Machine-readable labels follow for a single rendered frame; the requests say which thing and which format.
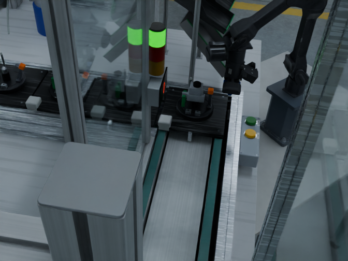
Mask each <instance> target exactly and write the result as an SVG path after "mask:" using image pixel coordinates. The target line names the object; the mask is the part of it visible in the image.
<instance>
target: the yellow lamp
mask: <svg viewBox="0 0 348 261"><path fill-rule="evenodd" d="M164 66H165V59H164V60H163V61H161V62H152V61H150V60H149V74H150V75H153V76H160V75H162V74H163V73H164Z"/></svg>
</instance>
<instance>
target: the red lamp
mask: <svg viewBox="0 0 348 261"><path fill-rule="evenodd" d="M164 59H165V45H164V46H162V47H160V48H155V47H152V46H150V45H149V60H150V61H152V62H161V61H163V60H164Z"/></svg>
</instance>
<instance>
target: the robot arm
mask: <svg viewBox="0 0 348 261"><path fill-rule="evenodd" d="M327 2H328V0H273V1H271V2H270V3H269V4H267V5H266V6H265V7H263V8H262V9H261V10H259V11H258V12H256V13H255V14H253V15H252V16H250V17H248V18H243V19H241V20H239V21H237V22H235V23H234V24H232V25H231V27H230V29H229V30H228V32H227V33H226V34H225V35H224V36H223V37H222V39H223V41H218V42H214V41H210V42H209V44H208V45H207V47H206V60H207V62H219V61H226V64H225V67H226V70H225V74H224V82H223V88H222V92H223V93H226V94H228V95H229V96H231V95H232V94H234V95H240V92H241V82H240V81H242V79H244V80H246V81H248V82H249V83H251V84H253V83H254V82H255V80H256V79H257V78H258V70H257V68H256V69H255V65H256V63H254V62H250V63H248V64H247V65H245V61H244V58H245V53H246V50H248V49H253V47H252V45H251V43H250V41H251V40H252V39H253V38H254V37H255V36H256V34H257V32H258V31H259V30H260V29H261V28H262V27H263V26H265V25H266V24H267V23H269V22H270V21H271V20H273V19H274V18H276V17H277V16H278V15H280V14H281V13H283V12H284V11H285V10H287V9H288V8H289V7H298V8H302V18H301V21H300V26H299V29H298V33H297V37H296V41H295V45H294V48H293V51H292V52H291V53H290V54H286V55H285V60H284V62H283V64H284V66H285V68H286V70H287V71H288V73H289V75H288V77H287V78H286V82H285V87H283V88H282V90H283V91H285V92H286V93H287V94H289V95H290V96H292V97H293V98H296V97H298V96H300V95H302V94H304V92H305V90H304V89H305V86H306V84H307V83H308V80H309V76H308V74H307V58H306V55H307V51H308V48H309V44H310V41H311V37H312V34H313V30H314V27H315V24H316V20H317V18H318V17H319V16H320V15H321V14H322V13H323V12H324V10H325V7H326V5H327ZM231 37H232V39H233V41H234V43H232V41H231V39H230V38H231Z"/></svg>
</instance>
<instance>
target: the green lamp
mask: <svg viewBox="0 0 348 261"><path fill-rule="evenodd" d="M165 38H166V29H165V30H164V31H162V32H153V31H151V30H149V45H150V46H152V47H155V48H160V47H162V46H164V45H165Z"/></svg>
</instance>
